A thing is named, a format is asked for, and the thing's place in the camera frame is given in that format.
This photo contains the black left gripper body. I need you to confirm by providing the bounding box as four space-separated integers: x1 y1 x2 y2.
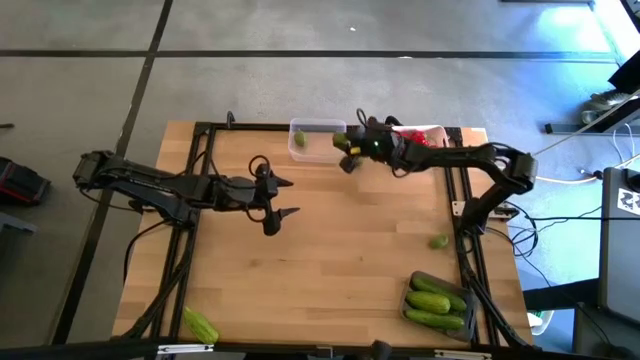
227 164 281 237

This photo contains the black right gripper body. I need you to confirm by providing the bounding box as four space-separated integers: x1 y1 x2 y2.
349 124 406 169

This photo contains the dark green cucumber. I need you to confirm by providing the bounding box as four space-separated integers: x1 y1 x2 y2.
403 308 466 331
411 276 469 312

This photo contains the short bright green cucumber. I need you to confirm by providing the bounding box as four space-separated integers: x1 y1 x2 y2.
405 290 452 315

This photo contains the clear plastic bin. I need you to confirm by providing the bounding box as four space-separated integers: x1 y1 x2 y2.
288 117 348 165

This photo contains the white plastic basket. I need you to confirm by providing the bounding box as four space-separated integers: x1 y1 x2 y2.
391 124 450 150

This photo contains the pale green cucumber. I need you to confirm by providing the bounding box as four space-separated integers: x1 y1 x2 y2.
182 305 220 345

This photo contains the grey plastic tray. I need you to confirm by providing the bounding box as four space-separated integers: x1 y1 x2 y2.
399 270 476 344

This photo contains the black desk foot bar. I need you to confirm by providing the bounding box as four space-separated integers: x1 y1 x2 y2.
543 87 640 136

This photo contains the red and black toolbox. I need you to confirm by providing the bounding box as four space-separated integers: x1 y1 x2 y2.
0 156 51 206

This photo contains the grey chair base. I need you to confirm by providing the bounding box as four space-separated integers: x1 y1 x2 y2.
579 89 634 125

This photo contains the black desk beam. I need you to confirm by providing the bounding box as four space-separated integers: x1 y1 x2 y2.
522 277 601 311

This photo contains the grey floor stand foot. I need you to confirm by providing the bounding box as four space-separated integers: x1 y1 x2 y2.
0 212 39 235

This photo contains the dark grey computer tower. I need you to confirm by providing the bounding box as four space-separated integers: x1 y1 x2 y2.
599 166 640 324

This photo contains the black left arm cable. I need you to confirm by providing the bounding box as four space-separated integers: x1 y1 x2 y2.
247 153 275 177

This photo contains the black aluminium frame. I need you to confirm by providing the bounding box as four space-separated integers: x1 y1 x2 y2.
0 119 640 360

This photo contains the black floor cable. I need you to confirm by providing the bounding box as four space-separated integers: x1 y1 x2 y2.
122 219 169 286

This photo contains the silver frame bracket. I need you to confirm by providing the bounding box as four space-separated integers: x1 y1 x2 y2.
433 349 494 360
156 343 215 356

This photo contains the yellow cable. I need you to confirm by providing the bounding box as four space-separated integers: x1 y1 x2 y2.
534 152 640 185

